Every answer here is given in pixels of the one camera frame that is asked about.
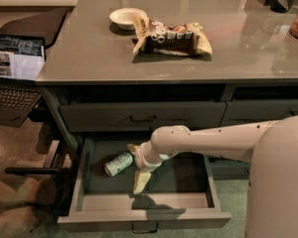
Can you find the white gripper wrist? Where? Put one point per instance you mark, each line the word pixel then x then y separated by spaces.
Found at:
pixel 141 156

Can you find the green white 7up can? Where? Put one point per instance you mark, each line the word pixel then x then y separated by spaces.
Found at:
pixel 118 164

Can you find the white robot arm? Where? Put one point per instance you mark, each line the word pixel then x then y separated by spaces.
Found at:
pixel 271 149

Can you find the open grey middle drawer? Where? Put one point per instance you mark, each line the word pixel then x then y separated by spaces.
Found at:
pixel 180 194

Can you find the grey top left drawer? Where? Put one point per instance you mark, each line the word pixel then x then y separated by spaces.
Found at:
pixel 141 116

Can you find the grey top right drawer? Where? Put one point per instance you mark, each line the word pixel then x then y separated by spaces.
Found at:
pixel 251 111

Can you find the black chair armrest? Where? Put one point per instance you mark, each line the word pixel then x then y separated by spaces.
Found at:
pixel 36 171

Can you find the brown yellow chip bag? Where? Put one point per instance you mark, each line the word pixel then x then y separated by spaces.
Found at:
pixel 187 40

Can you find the person's beige trouser legs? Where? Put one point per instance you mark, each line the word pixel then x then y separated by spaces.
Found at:
pixel 24 209

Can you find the white ceramic bowl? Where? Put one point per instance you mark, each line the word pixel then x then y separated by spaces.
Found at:
pixel 123 17

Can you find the black laptop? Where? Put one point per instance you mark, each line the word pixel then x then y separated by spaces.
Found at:
pixel 21 60

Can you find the dark office chair back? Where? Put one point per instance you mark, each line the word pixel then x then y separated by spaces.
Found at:
pixel 46 25

